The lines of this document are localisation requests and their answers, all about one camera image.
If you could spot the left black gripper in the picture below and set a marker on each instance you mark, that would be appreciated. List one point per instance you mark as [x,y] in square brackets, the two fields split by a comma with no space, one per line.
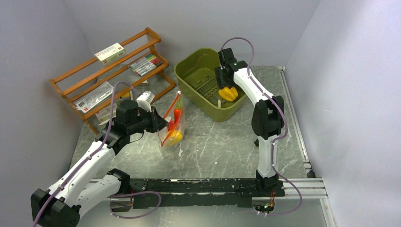
[157,122]

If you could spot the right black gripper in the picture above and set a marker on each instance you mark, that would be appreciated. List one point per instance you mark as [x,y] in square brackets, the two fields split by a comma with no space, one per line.
[219,71]

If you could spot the dark red toy strawberry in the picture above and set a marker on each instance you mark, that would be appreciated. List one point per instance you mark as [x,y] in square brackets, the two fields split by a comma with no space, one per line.
[171,125]

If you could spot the yellow toy bell pepper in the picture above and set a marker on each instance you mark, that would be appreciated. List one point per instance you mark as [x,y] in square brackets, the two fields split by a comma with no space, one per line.
[228,93]

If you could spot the clear zip top bag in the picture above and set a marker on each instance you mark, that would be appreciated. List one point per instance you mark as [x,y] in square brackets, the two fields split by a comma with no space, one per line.
[170,152]

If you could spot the orange toy carrot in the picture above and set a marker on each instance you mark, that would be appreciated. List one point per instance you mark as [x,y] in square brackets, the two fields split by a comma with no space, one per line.
[177,111]

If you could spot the yellow toy mango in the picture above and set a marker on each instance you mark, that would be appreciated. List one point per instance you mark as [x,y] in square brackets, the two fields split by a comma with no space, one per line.
[175,137]

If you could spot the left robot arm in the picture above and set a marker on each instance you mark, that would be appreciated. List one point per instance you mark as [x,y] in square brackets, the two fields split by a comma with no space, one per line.
[65,202]

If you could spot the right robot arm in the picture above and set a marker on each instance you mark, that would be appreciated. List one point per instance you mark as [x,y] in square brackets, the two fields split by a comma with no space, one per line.
[267,120]

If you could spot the olive green plastic basin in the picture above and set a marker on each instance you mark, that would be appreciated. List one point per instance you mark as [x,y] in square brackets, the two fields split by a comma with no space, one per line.
[196,80]

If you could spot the small box under shelf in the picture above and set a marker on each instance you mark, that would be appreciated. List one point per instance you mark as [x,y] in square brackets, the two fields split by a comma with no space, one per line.
[103,115]

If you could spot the wooden shelf rack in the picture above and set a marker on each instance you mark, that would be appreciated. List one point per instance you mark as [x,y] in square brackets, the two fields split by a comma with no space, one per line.
[77,82]

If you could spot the pack of coloured markers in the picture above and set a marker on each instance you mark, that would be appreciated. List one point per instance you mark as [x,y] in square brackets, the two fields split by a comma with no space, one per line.
[145,64]

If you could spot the clear flat plastic package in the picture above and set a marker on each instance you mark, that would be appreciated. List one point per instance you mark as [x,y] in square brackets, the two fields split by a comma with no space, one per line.
[93,98]

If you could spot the white green box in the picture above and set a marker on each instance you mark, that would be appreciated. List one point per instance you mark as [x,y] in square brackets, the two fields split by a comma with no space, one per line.
[110,54]

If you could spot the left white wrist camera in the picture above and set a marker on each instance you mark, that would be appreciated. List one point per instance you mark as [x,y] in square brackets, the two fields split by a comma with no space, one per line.
[144,100]

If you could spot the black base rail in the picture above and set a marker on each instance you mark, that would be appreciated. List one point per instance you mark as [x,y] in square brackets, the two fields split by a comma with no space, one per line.
[197,192]

